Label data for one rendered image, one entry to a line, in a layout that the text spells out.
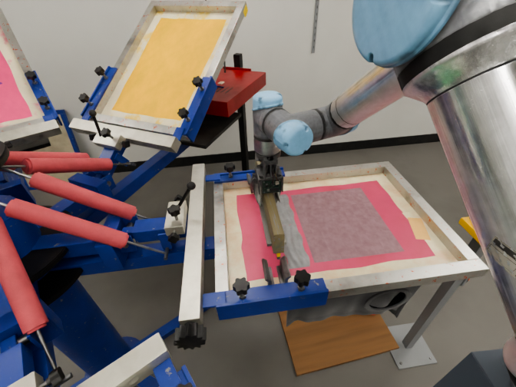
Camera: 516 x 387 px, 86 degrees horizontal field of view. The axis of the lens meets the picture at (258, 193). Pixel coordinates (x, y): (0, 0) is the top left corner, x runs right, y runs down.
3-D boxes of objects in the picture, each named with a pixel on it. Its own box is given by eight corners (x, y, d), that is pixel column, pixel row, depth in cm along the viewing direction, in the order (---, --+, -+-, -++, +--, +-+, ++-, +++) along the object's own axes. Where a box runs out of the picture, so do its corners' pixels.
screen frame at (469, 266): (386, 167, 127) (388, 160, 125) (483, 276, 82) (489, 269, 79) (214, 186, 120) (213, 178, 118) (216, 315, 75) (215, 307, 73)
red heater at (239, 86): (212, 81, 219) (210, 64, 211) (266, 87, 204) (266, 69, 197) (163, 110, 175) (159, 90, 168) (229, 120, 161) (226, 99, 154)
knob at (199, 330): (208, 323, 71) (203, 309, 66) (208, 347, 66) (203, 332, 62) (179, 328, 70) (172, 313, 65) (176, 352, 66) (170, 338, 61)
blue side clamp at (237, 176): (282, 179, 124) (282, 166, 120) (285, 186, 121) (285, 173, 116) (216, 186, 122) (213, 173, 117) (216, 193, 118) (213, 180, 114)
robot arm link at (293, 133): (330, 118, 59) (302, 101, 67) (283, 129, 55) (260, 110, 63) (325, 150, 64) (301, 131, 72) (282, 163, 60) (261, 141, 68)
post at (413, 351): (414, 322, 166) (495, 203, 106) (437, 363, 149) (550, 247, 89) (378, 328, 164) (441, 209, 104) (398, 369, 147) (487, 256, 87)
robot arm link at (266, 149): (252, 130, 76) (281, 127, 77) (253, 145, 79) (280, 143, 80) (255, 143, 70) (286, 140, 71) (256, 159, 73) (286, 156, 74)
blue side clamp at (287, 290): (320, 289, 82) (323, 275, 77) (325, 305, 78) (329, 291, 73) (218, 303, 79) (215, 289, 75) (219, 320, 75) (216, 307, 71)
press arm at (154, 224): (190, 224, 97) (187, 213, 94) (189, 236, 92) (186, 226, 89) (140, 229, 95) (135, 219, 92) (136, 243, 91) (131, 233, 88)
